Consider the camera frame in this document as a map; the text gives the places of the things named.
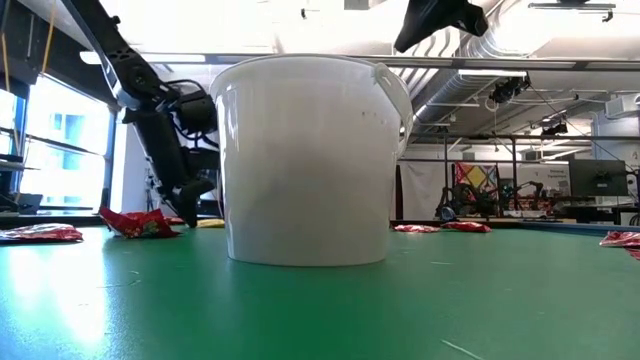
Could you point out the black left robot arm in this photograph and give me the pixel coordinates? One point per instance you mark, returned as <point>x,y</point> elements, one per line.
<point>120,55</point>

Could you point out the long ceiling light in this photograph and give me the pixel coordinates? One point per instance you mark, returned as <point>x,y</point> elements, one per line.
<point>175,58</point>

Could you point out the white plastic bucket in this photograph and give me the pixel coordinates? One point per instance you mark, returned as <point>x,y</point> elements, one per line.
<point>305,165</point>

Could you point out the large bright window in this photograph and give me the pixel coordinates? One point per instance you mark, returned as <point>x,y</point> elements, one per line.
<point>65,150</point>

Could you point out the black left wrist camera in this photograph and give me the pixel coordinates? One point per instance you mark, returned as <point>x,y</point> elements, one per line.
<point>195,107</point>

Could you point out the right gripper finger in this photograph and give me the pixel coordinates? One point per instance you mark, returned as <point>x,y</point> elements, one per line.
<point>425,22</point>

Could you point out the colourful patchwork panel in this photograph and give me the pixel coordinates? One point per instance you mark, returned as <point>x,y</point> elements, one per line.
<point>477,175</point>

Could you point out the yellow Sour Patch candy pack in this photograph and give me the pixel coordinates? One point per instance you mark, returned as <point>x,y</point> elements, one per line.
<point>210,223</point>

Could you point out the black background robot arm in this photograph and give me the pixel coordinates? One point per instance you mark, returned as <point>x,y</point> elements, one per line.
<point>530,192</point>
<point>470,200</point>

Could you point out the black metal rack frame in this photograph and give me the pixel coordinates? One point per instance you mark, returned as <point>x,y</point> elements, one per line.
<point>550,137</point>

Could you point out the black ceiling spotlight cluster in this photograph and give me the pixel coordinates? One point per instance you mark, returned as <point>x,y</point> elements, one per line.
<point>507,90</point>

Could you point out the green table mat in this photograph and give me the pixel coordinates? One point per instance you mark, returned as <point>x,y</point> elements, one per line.
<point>320,320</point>

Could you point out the red Skittles candy pack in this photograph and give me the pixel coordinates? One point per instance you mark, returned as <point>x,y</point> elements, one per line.
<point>170,220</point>
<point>415,229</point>
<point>137,225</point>
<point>635,254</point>
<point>622,239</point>
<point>465,227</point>
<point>40,233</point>

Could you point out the silver ventilation duct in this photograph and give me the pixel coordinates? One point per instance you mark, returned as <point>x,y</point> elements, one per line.
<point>550,30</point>

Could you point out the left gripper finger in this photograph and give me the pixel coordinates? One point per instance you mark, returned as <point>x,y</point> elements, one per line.
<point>190,200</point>

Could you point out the white hanging sheet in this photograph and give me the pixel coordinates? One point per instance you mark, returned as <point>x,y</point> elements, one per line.
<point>425,190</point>

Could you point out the black flat screen monitor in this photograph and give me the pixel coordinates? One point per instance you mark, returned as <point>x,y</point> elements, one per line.
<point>597,177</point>

